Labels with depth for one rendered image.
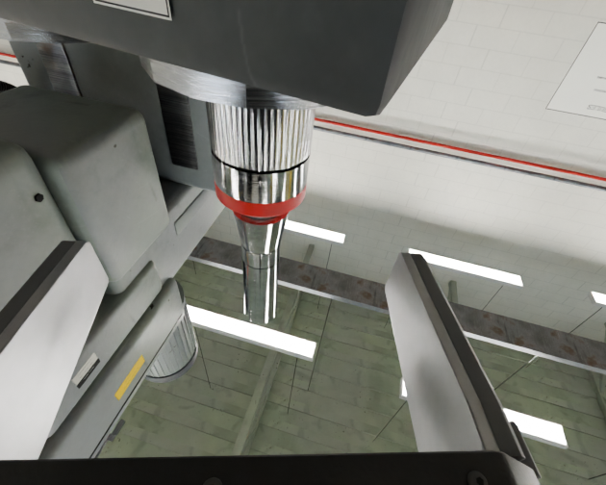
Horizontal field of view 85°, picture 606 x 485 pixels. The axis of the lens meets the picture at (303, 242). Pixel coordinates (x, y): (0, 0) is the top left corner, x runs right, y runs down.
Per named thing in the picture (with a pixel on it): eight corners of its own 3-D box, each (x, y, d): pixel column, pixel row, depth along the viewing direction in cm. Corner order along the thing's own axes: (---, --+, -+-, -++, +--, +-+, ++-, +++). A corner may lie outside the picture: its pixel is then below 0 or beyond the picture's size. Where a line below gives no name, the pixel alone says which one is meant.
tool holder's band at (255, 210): (197, 165, 17) (200, 182, 18) (244, 216, 14) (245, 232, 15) (273, 144, 19) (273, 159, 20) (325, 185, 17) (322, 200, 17)
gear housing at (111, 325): (-122, 372, 49) (-75, 398, 56) (18, 424, 46) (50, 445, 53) (56, 230, 72) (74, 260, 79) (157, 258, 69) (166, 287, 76)
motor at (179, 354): (88, 319, 86) (123, 373, 108) (158, 342, 84) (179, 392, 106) (136, 266, 100) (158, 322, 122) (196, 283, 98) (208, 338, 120)
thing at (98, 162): (-101, 122, 45) (3, 254, 63) (57, 162, 41) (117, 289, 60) (21, 79, 58) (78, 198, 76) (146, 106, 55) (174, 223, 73)
